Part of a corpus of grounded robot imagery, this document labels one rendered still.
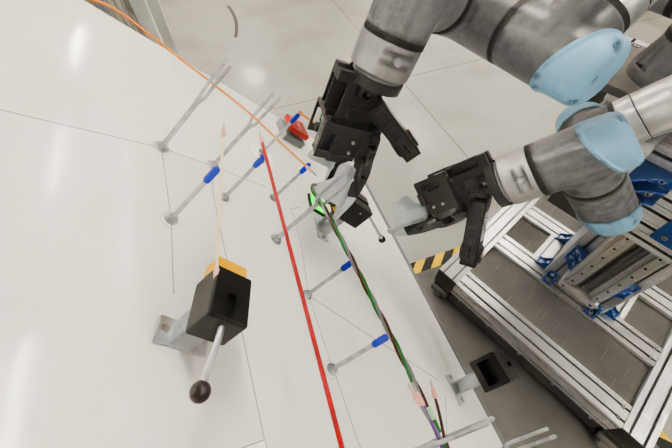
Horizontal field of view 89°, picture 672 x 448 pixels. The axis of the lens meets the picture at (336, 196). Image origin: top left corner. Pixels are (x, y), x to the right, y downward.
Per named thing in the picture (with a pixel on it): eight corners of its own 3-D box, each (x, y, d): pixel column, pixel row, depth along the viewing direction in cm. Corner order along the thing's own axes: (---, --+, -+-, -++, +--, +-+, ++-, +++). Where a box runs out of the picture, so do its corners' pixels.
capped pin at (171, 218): (175, 214, 37) (222, 163, 34) (179, 225, 36) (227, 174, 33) (162, 213, 36) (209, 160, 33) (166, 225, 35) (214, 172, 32)
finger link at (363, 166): (339, 188, 50) (356, 130, 48) (349, 189, 51) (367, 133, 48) (349, 200, 46) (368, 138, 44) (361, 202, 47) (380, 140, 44)
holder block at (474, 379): (479, 395, 64) (528, 374, 60) (455, 407, 55) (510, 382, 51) (465, 370, 66) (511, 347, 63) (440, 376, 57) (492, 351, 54)
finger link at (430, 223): (410, 220, 60) (456, 204, 55) (414, 229, 60) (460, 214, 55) (399, 229, 56) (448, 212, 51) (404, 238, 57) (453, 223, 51)
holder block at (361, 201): (355, 228, 57) (373, 214, 56) (332, 214, 54) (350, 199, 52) (350, 211, 60) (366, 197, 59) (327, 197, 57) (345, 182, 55)
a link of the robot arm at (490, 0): (511, 69, 45) (467, 59, 38) (449, 33, 51) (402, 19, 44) (554, 6, 40) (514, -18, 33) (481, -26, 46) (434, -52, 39)
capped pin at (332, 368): (328, 375, 39) (386, 341, 35) (325, 362, 40) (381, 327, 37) (337, 377, 40) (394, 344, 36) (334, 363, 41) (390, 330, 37)
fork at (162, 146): (153, 139, 42) (221, 51, 37) (168, 145, 43) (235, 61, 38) (154, 149, 41) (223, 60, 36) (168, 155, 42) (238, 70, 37)
